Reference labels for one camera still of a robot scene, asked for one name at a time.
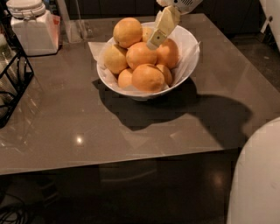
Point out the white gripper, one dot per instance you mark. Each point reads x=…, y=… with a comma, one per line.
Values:
x=184, y=3

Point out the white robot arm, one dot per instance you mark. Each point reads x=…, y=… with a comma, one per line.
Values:
x=241, y=184

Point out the front right small orange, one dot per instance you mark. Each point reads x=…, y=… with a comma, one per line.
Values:
x=167, y=73

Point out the front large orange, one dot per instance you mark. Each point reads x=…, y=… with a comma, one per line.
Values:
x=148, y=78

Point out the left yellowish orange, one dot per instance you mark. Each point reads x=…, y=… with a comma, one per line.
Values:
x=115, y=59

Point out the front left small orange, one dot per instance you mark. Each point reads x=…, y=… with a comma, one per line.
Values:
x=125, y=78

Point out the white bowl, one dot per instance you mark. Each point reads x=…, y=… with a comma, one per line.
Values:
x=186, y=70

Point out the clear acrylic stand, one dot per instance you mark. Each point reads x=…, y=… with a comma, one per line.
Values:
x=70, y=14

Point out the white ceramic jar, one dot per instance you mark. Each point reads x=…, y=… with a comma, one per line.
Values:
x=36, y=28

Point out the black wire rack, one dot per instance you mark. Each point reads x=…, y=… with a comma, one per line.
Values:
x=16, y=71

